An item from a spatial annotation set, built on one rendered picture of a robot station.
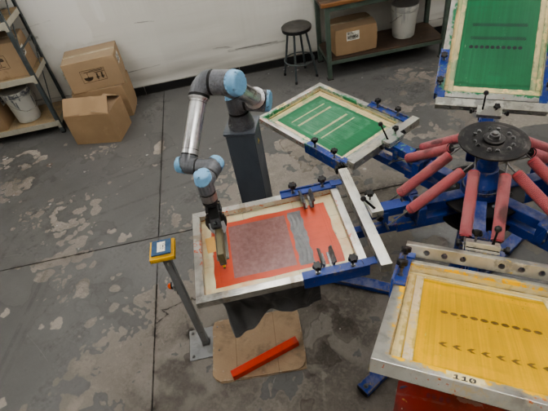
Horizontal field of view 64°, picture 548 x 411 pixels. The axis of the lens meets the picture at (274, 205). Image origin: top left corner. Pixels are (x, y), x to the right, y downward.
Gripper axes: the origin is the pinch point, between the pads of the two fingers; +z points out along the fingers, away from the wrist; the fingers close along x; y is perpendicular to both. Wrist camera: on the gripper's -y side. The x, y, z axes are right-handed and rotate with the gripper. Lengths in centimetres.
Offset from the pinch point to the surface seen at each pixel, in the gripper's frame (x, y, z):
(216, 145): 10, 234, 111
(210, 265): 8.1, -6.3, 14.0
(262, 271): -15.6, -17.0, 14.0
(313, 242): -42.8, -6.2, 14.1
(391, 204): -84, 0, 6
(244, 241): -9.6, 4.2, 14.1
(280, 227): -28.9, 8.8, 14.2
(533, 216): -141, -25, 8
